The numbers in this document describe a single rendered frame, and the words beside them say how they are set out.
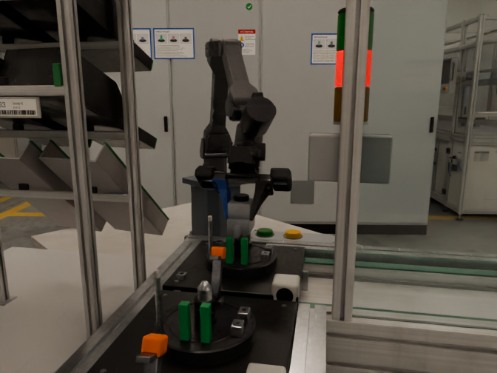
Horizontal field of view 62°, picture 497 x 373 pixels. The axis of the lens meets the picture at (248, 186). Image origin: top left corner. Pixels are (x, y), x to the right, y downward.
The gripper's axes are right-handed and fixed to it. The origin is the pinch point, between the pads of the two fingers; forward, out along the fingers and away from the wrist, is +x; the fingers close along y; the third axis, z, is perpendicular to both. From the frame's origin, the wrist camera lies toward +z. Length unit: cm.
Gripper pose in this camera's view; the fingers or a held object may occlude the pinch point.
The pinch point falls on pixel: (240, 202)
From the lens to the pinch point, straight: 79.6
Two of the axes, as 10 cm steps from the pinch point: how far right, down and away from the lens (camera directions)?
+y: 9.8, 0.4, -1.7
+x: -1.1, 9.1, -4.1
